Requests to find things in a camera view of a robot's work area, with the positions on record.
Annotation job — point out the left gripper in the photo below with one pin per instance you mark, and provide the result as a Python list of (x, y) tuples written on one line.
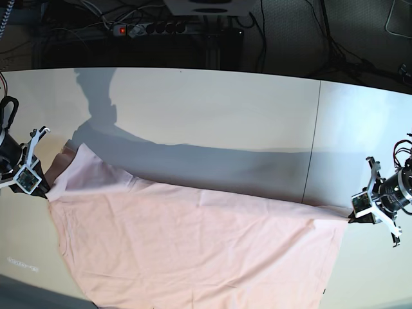
[(384, 197)]

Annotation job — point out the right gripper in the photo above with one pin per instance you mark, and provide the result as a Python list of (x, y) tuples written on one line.
[(14, 155)]

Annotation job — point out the pink T-shirt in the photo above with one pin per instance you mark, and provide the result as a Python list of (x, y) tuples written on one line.
[(132, 243)]

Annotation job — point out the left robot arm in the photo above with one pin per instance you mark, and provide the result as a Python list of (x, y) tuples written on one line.
[(402, 162)]

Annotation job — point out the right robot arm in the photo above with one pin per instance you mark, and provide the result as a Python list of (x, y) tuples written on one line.
[(9, 107)]

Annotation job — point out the black power strip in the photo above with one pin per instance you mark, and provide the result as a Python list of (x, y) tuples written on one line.
[(142, 29)]

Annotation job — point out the black power adapter box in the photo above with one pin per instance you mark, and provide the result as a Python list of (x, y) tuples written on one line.
[(231, 48)]

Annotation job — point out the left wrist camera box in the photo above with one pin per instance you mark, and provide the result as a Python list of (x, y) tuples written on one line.
[(361, 204)]

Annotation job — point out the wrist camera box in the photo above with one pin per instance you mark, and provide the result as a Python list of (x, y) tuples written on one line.
[(27, 179), (361, 204)]

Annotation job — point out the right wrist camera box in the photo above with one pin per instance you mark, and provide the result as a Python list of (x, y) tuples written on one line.
[(27, 179)]

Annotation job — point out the aluminium table leg post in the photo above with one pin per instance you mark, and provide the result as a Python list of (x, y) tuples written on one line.
[(212, 53)]

